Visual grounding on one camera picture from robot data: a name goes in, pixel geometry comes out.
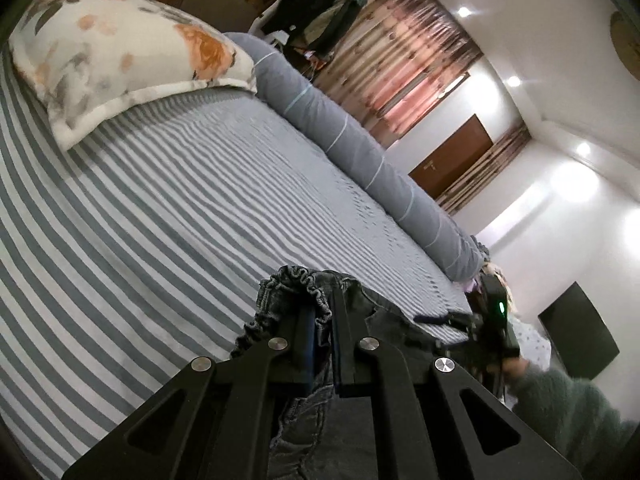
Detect grey white striped bed sheet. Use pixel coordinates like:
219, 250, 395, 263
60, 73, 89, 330
1, 55, 468, 479

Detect black wall television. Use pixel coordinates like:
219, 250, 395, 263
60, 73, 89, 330
538, 283, 620, 379

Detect brown striped side curtain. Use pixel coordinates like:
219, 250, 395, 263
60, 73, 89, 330
436, 122, 532, 216

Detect brown wooden door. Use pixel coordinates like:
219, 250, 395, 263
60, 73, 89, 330
409, 115, 494, 200

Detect floral white orange pillow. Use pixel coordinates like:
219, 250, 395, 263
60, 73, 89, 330
9, 0, 257, 151

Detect pink patterned window curtain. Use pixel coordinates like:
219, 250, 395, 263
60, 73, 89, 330
314, 0, 483, 148

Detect dark clothes hanging on rack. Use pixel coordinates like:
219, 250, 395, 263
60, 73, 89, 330
260, 0, 368, 58

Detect green sweater right forearm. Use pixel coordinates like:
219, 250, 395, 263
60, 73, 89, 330
502, 358, 639, 479

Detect dark grey denim pants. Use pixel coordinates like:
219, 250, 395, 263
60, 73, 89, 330
230, 263, 507, 480

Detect grey long bolster pillow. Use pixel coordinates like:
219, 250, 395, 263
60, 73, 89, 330
227, 32, 484, 283

